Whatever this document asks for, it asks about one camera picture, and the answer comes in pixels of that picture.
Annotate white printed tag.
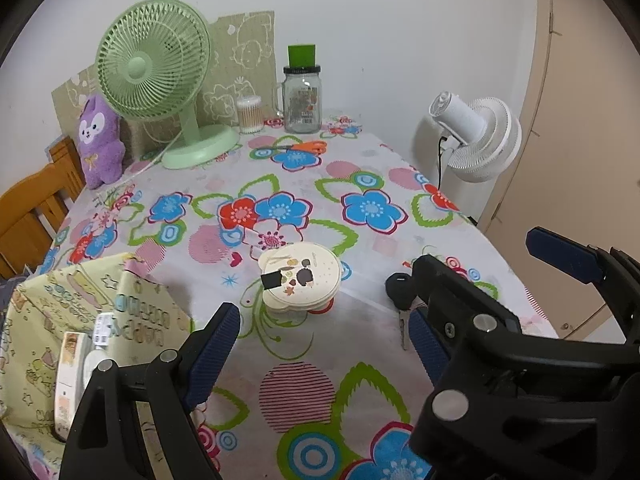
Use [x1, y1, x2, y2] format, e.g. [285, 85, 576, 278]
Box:
[91, 312, 115, 350]

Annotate white circulator fan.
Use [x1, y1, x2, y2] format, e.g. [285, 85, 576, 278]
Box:
[411, 91, 523, 216]

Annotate green desk fan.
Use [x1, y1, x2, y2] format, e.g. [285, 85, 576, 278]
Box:
[96, 0, 241, 170]

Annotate cream bear-shaped case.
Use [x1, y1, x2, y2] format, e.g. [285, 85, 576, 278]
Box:
[257, 242, 343, 317]

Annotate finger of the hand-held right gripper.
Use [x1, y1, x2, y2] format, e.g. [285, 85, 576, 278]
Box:
[526, 227, 640, 346]
[412, 254, 523, 356]

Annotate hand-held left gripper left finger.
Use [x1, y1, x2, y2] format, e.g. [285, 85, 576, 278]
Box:
[60, 302, 241, 480]

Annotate floral tablecloth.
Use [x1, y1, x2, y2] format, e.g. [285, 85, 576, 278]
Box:
[0, 110, 561, 480]

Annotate white fan power cable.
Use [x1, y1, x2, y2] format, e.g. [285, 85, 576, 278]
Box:
[100, 132, 187, 196]

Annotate black key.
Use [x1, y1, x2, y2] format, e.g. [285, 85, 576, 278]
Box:
[385, 272, 418, 352]

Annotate orange handled scissors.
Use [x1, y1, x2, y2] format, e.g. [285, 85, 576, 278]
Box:
[249, 140, 328, 155]

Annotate cotton swab container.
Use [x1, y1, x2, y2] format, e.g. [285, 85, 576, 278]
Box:
[236, 95, 265, 135]

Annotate yellow printed fabric box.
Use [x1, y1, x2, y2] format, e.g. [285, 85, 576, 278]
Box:
[0, 252, 196, 431]

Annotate purple plush toy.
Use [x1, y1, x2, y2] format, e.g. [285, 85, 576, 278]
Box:
[76, 94, 127, 191]

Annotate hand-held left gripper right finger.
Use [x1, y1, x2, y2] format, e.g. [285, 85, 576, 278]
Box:
[409, 310, 640, 480]

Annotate glass jar mug green lid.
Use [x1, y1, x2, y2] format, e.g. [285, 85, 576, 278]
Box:
[272, 45, 323, 135]

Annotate wooden chair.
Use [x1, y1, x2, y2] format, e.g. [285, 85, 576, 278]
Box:
[0, 135, 87, 278]

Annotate beige printed board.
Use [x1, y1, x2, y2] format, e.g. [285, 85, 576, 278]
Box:
[51, 10, 277, 158]

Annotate beige door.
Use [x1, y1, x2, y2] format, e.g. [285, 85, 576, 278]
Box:
[480, 0, 640, 346]

